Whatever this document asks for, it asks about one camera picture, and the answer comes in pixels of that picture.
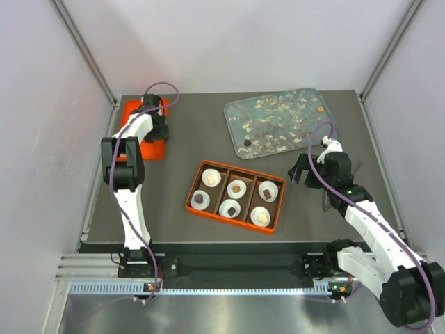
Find orange box lid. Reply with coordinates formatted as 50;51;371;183
117;99;170;162

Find brown oblong chocolate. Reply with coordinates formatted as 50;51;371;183
263;189;272;199

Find orange chocolate box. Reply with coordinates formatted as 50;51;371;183
186;160;285;234

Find white heart chocolate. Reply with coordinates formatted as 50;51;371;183
257;214;268;224

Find dark square chocolate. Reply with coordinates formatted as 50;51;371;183
227;207;236;216

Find metal tongs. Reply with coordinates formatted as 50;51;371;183
322;191;332;212

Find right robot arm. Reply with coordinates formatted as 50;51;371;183
288;150;444;331

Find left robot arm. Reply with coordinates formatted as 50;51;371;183
100;106;170;278

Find white paper cup back-right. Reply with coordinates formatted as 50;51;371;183
258;181;279;202

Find floral blue tray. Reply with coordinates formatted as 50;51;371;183
223;88;340;160

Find white paper cup front-right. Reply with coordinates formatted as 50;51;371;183
250;206;270;228

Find white paper cup back-middle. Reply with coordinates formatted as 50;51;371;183
227;180;247;200

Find white paper cup back-left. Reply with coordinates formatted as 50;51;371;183
202;168;222;188

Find white paper cup front-left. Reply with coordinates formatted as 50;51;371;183
191;190;210;211

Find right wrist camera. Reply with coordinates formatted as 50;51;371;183
316;136;353;183

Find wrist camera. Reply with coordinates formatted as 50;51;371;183
141;94;163;109
316;136;353;183

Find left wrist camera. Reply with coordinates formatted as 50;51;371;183
141;94;163;109

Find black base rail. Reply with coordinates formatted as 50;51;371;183
118;241;346;289

